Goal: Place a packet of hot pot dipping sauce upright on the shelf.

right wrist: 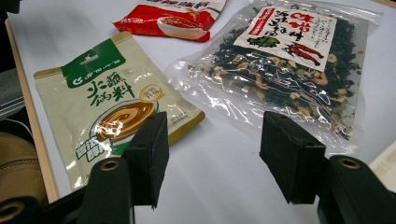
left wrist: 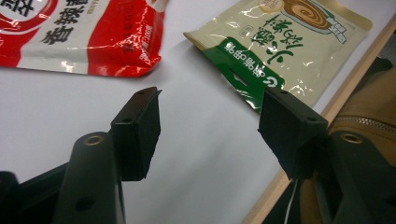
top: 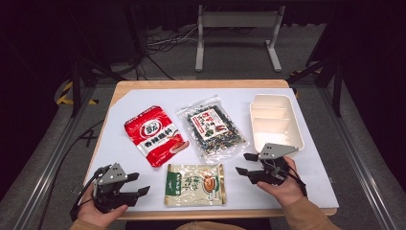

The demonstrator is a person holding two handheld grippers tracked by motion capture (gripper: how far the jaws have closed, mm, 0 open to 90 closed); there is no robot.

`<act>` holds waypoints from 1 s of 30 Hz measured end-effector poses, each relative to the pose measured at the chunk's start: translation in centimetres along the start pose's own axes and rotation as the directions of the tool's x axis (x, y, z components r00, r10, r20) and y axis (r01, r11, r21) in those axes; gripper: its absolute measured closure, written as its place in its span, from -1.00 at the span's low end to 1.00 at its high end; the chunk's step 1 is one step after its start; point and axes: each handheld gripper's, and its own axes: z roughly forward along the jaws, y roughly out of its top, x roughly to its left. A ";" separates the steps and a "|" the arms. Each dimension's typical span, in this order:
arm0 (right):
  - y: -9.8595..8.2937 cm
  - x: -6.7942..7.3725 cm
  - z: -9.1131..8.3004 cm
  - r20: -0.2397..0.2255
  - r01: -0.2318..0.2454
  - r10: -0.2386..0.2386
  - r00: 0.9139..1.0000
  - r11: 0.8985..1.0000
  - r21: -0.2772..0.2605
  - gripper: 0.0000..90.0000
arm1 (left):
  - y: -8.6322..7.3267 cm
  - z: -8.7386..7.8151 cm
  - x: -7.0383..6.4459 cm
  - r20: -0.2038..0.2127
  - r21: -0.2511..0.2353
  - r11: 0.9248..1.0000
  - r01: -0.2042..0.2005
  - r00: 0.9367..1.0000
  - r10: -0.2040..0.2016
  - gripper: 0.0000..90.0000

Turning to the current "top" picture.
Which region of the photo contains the yellow and black floor tape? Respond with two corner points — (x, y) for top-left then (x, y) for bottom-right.
(56, 80), (100, 106)

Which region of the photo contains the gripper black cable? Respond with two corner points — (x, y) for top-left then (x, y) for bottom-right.
(70, 165), (111, 222)
(286, 158), (309, 198)

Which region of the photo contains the green and beige packet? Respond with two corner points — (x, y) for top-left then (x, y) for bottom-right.
(164, 163), (228, 208)

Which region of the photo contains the person's right hand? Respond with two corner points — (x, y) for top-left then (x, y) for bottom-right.
(257, 156), (307, 208)

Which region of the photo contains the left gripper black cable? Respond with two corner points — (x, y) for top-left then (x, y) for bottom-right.
(70, 165), (111, 222)

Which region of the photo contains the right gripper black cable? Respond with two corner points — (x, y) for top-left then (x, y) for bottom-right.
(286, 158), (309, 198)

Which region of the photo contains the person's tan clothing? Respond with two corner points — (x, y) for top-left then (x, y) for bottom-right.
(175, 220), (247, 230)

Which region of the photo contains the red seasoning packet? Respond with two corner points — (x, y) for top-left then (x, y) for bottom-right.
(124, 104), (190, 169)

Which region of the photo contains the bundle of floor cables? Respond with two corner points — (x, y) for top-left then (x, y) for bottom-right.
(133, 25), (200, 81)

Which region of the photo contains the white divided box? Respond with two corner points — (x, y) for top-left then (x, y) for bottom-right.
(248, 93), (305, 159)

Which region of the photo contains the clear seaweed bag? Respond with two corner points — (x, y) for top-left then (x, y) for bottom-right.
(176, 95), (250, 165)

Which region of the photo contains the aluminium rail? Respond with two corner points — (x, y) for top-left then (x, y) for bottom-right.
(12, 85), (97, 230)
(319, 85), (398, 230)

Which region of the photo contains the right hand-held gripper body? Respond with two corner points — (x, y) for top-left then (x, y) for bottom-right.
(250, 142), (300, 186)

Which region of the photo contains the black metal stand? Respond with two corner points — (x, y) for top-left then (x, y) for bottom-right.
(286, 56), (345, 119)
(68, 56), (128, 119)

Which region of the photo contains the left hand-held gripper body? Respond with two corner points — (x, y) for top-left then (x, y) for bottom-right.
(92, 162), (139, 215)

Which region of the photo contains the white metal stand frame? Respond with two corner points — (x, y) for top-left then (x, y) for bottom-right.
(194, 4), (286, 73)

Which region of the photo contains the person's left hand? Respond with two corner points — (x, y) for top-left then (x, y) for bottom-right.
(76, 188), (129, 228)

